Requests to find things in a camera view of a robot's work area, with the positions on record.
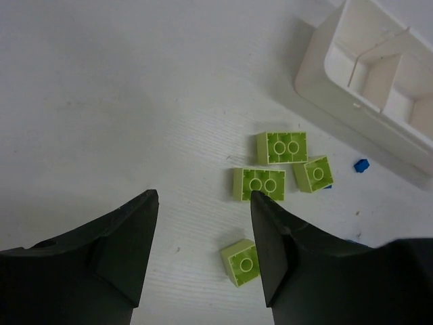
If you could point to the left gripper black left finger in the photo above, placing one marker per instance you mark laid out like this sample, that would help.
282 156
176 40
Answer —
93 274

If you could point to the white three-compartment tray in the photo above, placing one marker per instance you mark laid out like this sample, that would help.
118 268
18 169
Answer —
374 74

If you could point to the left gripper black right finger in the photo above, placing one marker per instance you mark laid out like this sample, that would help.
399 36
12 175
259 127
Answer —
312 277

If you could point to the green 2x2 lego brick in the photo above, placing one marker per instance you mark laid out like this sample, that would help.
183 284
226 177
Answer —
240 261
313 175

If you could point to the green 2x3 lego brick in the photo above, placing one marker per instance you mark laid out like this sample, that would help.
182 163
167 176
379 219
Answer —
268 181
278 148

